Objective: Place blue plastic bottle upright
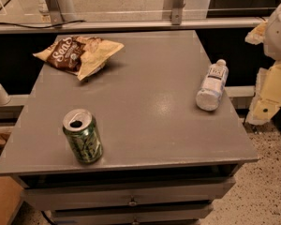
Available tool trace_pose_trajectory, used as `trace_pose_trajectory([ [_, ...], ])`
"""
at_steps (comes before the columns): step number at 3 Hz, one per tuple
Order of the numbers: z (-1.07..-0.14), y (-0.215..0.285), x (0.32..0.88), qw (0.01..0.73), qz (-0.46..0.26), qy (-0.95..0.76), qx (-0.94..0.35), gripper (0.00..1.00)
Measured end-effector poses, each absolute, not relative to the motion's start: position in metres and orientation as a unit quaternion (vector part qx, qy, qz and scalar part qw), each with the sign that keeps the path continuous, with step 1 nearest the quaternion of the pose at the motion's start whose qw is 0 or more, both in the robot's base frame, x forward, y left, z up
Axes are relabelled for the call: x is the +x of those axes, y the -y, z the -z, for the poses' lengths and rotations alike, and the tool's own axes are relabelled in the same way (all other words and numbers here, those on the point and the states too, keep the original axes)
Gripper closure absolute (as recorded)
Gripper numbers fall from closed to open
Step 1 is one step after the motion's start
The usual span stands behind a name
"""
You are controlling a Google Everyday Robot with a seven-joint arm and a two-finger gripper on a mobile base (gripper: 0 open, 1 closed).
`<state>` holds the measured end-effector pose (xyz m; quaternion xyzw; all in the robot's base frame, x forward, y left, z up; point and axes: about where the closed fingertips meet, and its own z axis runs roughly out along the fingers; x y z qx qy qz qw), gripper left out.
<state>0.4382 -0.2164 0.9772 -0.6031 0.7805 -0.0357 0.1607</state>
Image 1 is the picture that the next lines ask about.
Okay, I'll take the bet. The grey metal rail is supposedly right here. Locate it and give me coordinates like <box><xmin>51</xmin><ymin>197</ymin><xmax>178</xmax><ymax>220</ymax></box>
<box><xmin>0</xmin><ymin>17</ymin><xmax>267</xmax><ymax>34</ymax></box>

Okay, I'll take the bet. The brown cardboard box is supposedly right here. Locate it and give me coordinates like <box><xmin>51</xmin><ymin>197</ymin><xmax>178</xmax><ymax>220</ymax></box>
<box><xmin>0</xmin><ymin>176</ymin><xmax>22</xmax><ymax>225</ymax></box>

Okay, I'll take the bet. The left metal bracket post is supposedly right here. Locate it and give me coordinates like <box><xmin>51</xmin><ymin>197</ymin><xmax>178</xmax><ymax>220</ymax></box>
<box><xmin>45</xmin><ymin>0</ymin><xmax>64</xmax><ymax>26</ymax></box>

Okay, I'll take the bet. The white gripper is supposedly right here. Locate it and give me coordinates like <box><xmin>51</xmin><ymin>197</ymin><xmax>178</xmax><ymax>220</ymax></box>
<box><xmin>244</xmin><ymin>4</ymin><xmax>281</xmax><ymax>126</ymax></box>

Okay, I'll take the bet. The brown yellow chip bag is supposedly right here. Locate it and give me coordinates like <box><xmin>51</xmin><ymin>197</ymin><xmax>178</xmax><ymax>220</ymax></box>
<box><xmin>34</xmin><ymin>36</ymin><xmax>124</xmax><ymax>81</ymax></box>

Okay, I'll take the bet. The green soda can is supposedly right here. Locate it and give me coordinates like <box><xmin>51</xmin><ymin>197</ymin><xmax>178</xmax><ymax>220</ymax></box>
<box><xmin>63</xmin><ymin>109</ymin><xmax>103</xmax><ymax>164</ymax></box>

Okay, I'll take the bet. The upper grey drawer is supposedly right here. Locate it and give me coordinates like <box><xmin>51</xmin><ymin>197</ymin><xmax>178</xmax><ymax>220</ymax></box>
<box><xmin>22</xmin><ymin>177</ymin><xmax>235</xmax><ymax>210</ymax></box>

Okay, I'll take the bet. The grey drawer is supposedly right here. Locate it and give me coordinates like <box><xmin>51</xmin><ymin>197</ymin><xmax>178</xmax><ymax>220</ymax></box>
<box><xmin>52</xmin><ymin>203</ymin><xmax>213</xmax><ymax>225</ymax></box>
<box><xmin>22</xmin><ymin>177</ymin><xmax>235</xmax><ymax>210</ymax></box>

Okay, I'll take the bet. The clear plastic water bottle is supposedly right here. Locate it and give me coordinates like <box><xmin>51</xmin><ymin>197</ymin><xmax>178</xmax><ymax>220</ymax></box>
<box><xmin>196</xmin><ymin>59</ymin><xmax>229</xmax><ymax>112</ymax></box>

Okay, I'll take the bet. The right metal bracket post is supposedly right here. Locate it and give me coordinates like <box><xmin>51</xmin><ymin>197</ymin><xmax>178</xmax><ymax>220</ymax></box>
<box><xmin>162</xmin><ymin>0</ymin><xmax>185</xmax><ymax>25</ymax></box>

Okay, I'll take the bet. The grey drawer cabinet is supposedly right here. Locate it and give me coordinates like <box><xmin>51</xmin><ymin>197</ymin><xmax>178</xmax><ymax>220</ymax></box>
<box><xmin>0</xmin><ymin>30</ymin><xmax>260</xmax><ymax>225</ymax></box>

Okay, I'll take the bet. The metal bracket post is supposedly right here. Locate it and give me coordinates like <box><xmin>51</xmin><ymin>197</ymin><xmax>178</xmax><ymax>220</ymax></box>
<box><xmin>162</xmin><ymin>0</ymin><xmax>185</xmax><ymax>25</ymax></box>
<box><xmin>45</xmin><ymin>0</ymin><xmax>64</xmax><ymax>26</ymax></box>

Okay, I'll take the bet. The black cable on rail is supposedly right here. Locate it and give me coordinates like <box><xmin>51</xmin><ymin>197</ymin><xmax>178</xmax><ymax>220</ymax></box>
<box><xmin>0</xmin><ymin>19</ymin><xmax>86</xmax><ymax>29</ymax></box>

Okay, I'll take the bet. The lower grey drawer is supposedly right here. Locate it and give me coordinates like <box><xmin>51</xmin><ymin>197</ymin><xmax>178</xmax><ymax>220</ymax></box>
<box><xmin>52</xmin><ymin>203</ymin><xmax>213</xmax><ymax>225</ymax></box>

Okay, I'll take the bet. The white pipe behind glass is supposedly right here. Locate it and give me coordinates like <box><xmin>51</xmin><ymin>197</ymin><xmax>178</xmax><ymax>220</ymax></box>
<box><xmin>38</xmin><ymin>0</ymin><xmax>77</xmax><ymax>24</ymax></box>

